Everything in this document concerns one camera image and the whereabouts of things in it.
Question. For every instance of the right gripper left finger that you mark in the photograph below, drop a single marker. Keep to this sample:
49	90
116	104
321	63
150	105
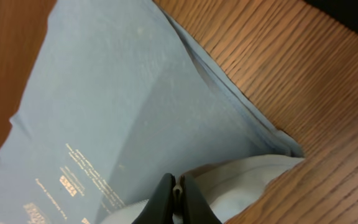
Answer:
159	208

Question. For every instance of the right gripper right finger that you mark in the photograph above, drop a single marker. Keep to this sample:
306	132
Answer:
194	207

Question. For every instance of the black t-shirt at right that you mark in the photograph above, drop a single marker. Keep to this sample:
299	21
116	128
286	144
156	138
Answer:
344	11

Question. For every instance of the light blue printed t-shirt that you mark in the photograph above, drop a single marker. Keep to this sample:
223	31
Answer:
121	94

